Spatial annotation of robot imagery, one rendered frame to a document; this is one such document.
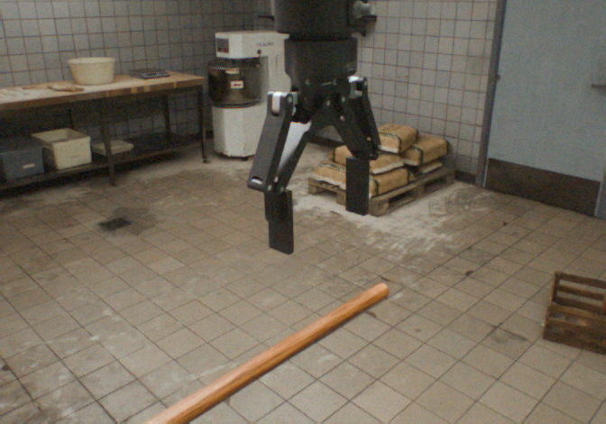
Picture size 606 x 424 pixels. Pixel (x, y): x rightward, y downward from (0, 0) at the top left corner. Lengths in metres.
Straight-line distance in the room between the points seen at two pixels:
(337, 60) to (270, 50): 5.38
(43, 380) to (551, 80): 4.12
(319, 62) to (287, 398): 2.16
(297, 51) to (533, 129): 4.49
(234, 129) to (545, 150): 3.00
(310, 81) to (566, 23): 4.33
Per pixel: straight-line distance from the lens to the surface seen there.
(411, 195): 4.79
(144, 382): 2.75
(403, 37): 5.56
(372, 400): 2.58
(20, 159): 5.12
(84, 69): 5.42
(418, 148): 4.84
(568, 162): 4.92
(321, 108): 0.55
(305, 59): 0.53
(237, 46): 5.66
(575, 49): 4.79
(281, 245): 0.56
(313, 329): 0.88
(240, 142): 5.76
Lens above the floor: 1.70
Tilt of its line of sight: 21 degrees down
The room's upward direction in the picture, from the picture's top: straight up
